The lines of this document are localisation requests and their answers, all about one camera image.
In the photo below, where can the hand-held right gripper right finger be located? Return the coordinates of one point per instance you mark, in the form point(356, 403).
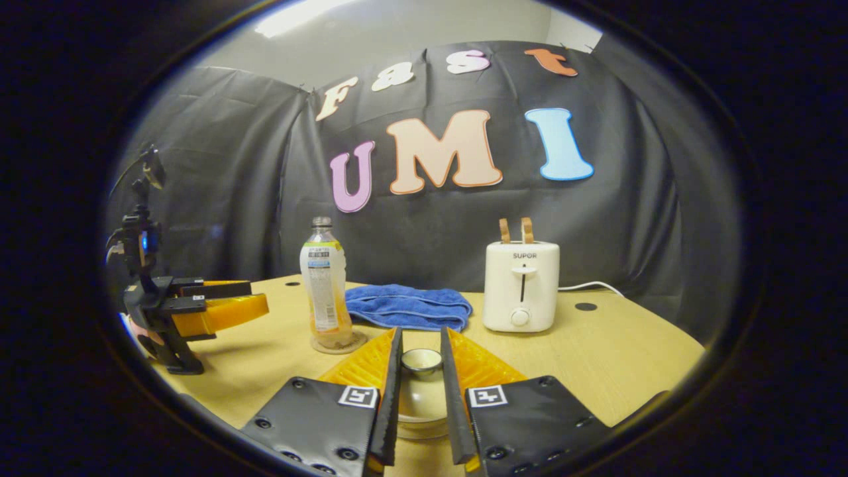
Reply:
point(454, 397)

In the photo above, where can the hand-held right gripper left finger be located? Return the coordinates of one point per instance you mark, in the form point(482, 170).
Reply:
point(391, 397)

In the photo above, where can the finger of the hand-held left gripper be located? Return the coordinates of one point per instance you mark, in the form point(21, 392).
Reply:
point(225, 313)
point(218, 289)

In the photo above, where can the round cork coaster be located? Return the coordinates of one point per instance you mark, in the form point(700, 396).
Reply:
point(354, 343)

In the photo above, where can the clear labelled water bottle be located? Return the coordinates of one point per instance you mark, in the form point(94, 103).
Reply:
point(326, 285)

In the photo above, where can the blue towel cloth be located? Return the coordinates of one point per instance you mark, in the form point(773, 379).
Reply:
point(404, 306)

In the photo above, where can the black backdrop cloth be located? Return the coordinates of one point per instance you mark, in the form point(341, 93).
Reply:
point(199, 165)

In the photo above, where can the white toaster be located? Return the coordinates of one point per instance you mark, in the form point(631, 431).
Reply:
point(520, 285)

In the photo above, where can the toast slice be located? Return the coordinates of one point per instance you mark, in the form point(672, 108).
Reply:
point(505, 230)
point(527, 230)

